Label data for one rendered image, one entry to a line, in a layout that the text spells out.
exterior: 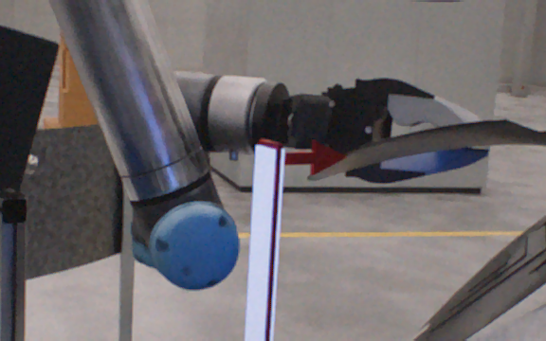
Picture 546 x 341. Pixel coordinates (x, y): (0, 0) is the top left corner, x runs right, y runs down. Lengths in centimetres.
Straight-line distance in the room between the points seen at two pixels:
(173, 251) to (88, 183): 193
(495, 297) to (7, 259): 54
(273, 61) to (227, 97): 598
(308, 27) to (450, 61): 115
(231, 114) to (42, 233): 176
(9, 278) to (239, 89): 39
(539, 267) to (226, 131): 33
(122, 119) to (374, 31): 636
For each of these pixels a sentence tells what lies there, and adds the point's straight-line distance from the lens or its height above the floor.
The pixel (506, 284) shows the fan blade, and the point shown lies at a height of 103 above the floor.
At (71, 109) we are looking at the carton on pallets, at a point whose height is 35.
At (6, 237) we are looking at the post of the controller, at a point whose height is 101.
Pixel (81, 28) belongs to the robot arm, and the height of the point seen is 125.
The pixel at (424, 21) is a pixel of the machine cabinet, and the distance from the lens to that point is 727.
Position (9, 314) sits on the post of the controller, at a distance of 115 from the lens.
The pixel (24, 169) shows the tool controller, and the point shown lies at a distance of 117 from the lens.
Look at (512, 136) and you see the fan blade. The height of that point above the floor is 120.
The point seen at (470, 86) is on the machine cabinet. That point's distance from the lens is 748.
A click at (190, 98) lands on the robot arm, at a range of 91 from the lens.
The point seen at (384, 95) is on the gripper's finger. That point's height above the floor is 121.
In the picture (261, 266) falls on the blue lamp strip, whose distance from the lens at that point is 64.
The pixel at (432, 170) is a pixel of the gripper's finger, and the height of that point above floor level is 115.
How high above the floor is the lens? 127
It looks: 11 degrees down
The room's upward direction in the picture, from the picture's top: 3 degrees clockwise
